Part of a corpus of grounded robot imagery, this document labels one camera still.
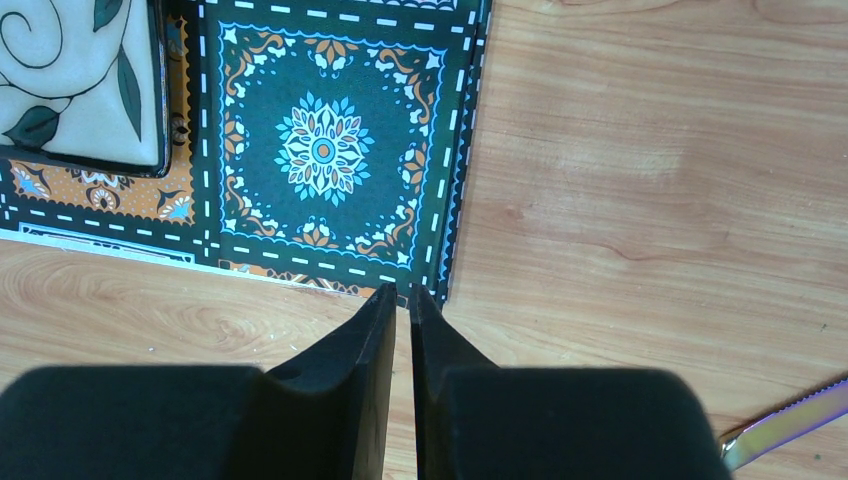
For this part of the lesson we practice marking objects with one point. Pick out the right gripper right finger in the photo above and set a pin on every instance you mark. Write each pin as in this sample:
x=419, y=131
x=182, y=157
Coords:
x=478, y=420

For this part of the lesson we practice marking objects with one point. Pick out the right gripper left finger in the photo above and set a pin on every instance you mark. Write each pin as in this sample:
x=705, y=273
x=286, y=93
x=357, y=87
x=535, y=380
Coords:
x=320, y=415

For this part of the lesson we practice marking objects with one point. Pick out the colourful patterned placemat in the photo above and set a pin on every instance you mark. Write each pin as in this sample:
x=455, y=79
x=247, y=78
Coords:
x=324, y=143

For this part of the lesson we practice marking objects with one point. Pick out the square floral plate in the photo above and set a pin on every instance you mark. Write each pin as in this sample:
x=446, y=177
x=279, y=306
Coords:
x=84, y=84

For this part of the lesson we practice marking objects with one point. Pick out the purple handled knife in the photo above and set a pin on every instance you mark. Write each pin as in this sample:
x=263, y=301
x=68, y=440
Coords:
x=783, y=424

